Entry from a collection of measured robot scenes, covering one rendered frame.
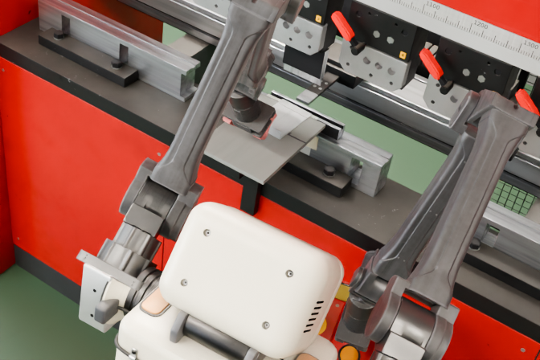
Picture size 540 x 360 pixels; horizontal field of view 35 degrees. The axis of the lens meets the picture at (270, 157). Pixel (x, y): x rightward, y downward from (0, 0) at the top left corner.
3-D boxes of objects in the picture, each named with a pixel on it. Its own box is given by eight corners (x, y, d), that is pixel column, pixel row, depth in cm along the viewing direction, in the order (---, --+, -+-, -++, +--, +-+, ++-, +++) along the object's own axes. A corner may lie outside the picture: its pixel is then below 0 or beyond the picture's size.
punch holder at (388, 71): (337, 67, 183) (350, -1, 173) (355, 51, 189) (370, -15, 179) (398, 96, 178) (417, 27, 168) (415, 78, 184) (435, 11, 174)
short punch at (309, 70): (280, 70, 197) (286, 34, 191) (285, 67, 199) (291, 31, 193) (317, 87, 194) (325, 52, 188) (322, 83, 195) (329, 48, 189)
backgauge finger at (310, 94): (280, 96, 206) (283, 79, 202) (333, 53, 224) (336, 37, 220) (322, 116, 201) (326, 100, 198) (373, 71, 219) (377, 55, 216)
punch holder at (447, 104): (420, 105, 176) (439, 36, 166) (436, 87, 182) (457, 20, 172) (487, 135, 171) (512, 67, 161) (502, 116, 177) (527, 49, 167)
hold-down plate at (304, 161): (232, 144, 207) (234, 134, 205) (245, 133, 211) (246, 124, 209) (339, 198, 196) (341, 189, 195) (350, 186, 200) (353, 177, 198)
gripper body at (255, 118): (237, 92, 183) (231, 75, 176) (277, 112, 179) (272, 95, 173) (220, 116, 181) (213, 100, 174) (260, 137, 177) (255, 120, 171)
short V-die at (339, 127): (264, 105, 205) (266, 95, 203) (272, 100, 207) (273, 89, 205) (337, 140, 198) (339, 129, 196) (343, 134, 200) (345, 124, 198)
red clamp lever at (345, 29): (333, 13, 172) (360, 53, 173) (343, 6, 175) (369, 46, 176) (327, 17, 173) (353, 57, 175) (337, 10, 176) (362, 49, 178)
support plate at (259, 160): (194, 149, 186) (194, 145, 185) (260, 96, 204) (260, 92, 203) (263, 185, 179) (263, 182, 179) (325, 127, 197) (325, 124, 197)
